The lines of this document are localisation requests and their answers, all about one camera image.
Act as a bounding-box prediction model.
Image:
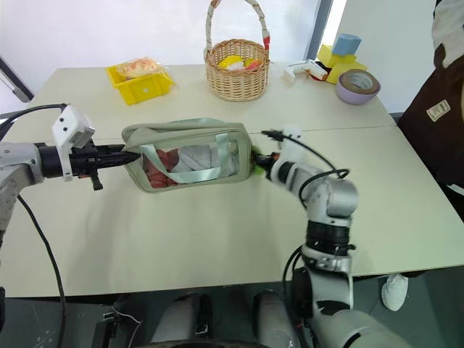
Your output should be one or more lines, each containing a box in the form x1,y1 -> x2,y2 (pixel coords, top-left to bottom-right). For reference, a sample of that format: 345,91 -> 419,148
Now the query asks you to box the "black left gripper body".
68,141 -> 107,191

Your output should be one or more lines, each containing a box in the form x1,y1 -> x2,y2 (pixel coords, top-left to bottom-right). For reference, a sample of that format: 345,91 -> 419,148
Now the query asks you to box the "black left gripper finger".
96,155 -> 141,170
96,144 -> 141,159

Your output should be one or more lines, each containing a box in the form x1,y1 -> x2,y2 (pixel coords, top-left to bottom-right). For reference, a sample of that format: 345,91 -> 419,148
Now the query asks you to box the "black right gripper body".
254,152 -> 281,180

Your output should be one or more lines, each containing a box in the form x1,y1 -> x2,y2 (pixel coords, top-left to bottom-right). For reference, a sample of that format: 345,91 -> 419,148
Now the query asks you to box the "green plush keychain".
249,144 -> 268,175

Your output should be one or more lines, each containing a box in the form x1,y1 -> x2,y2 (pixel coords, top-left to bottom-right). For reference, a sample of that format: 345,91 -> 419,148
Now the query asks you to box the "green pouch with clear window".
120,117 -> 255,195

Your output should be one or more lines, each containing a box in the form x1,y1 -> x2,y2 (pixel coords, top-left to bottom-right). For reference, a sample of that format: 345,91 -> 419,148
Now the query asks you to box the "red cloth inside pouch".
143,149 -> 179,189

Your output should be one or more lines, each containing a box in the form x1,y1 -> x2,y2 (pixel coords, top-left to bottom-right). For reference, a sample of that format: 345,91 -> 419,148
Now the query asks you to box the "grey cloth inside pouch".
170,144 -> 239,178

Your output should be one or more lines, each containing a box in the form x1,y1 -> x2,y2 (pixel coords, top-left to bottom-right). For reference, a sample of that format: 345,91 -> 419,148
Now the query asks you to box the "yellow plastic bin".
105,62 -> 175,107

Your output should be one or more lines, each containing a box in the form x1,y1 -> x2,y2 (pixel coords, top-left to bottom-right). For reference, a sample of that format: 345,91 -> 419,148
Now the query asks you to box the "clear bag of snacks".
115,57 -> 163,79

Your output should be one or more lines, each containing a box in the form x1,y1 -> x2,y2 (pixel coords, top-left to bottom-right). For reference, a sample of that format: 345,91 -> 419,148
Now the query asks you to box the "white handheld tool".
282,60 -> 320,86

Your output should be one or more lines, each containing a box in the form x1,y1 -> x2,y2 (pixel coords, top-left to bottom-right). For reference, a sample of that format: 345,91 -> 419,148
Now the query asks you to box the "yellow toy in basket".
217,54 -> 243,70

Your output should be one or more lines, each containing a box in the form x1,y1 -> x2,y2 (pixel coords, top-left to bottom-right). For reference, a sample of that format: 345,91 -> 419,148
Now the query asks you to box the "purple tape roll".
335,68 -> 382,106

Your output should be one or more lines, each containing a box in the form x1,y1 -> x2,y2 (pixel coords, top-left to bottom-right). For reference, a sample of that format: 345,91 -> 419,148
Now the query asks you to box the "brown tape roll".
338,69 -> 381,92

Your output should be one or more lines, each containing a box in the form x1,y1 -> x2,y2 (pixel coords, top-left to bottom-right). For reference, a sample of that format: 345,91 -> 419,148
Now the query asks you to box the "yellow foam block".
316,43 -> 368,86

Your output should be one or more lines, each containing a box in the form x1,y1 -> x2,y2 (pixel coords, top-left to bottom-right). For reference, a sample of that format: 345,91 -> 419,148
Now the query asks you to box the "blue foam block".
332,33 -> 363,57

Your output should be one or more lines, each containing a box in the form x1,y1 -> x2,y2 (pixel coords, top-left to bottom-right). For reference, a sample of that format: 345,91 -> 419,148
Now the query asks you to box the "dark rounded grey shape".
150,292 -> 213,345
252,289 -> 297,348

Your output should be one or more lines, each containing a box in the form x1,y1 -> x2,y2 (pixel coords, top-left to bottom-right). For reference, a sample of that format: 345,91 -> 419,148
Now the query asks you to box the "person in brown apron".
397,0 -> 464,279

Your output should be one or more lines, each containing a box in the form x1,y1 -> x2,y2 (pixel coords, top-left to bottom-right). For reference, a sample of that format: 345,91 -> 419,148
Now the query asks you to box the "white shoe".
381,273 -> 410,312

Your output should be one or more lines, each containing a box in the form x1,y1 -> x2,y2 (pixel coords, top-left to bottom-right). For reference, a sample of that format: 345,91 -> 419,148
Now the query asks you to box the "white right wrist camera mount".
276,124 -> 305,161

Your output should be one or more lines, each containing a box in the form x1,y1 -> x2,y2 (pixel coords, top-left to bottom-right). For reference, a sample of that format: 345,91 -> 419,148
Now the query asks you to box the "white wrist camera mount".
50,104 -> 96,183
276,124 -> 305,161

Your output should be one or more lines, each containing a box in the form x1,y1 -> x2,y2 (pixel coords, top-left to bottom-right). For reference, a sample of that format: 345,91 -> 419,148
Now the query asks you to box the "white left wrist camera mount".
50,104 -> 96,183

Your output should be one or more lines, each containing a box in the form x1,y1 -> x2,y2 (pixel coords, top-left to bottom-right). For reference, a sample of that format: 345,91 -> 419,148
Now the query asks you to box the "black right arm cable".
260,129 -> 351,204

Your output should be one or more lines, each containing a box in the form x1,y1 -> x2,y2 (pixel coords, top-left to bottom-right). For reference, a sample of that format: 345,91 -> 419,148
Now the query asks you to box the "wicker basket with handle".
203,0 -> 272,102

